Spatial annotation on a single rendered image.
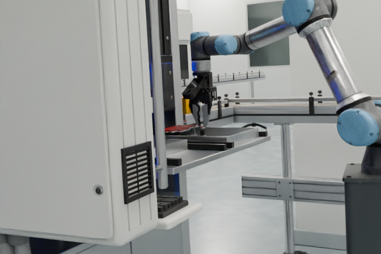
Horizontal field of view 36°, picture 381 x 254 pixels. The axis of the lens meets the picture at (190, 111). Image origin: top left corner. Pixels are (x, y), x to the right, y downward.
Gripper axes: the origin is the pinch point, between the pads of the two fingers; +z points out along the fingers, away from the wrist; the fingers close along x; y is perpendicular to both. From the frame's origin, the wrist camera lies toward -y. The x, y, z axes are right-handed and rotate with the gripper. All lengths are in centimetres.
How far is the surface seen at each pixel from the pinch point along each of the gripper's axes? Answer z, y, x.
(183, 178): 25.0, 12.6, 17.5
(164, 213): 12, -78, -35
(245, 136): 3.9, -2.8, -19.9
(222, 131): 4.0, 8.5, -4.4
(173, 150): 4.6, -34.1, -9.1
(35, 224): 10, -104, -18
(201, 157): 5.7, -38.5, -22.4
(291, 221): 62, 90, 2
